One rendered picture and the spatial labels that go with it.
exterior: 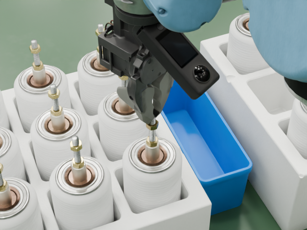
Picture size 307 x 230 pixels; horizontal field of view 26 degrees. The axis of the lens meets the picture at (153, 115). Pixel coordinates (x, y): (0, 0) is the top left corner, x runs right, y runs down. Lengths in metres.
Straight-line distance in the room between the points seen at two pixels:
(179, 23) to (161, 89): 0.27
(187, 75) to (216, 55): 0.50
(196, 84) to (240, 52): 0.46
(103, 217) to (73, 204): 0.07
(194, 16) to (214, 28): 1.00
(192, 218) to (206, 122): 0.33
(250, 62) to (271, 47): 0.95
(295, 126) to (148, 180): 0.29
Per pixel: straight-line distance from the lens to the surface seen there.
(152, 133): 1.01
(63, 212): 1.05
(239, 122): 1.31
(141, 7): 0.83
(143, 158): 1.05
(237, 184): 1.25
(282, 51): 0.35
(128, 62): 0.90
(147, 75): 0.90
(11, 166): 1.10
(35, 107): 1.18
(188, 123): 1.45
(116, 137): 1.13
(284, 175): 1.20
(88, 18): 1.74
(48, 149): 1.09
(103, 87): 1.19
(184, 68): 0.85
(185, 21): 0.70
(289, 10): 0.34
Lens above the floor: 1.05
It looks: 46 degrees down
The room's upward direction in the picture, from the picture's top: straight up
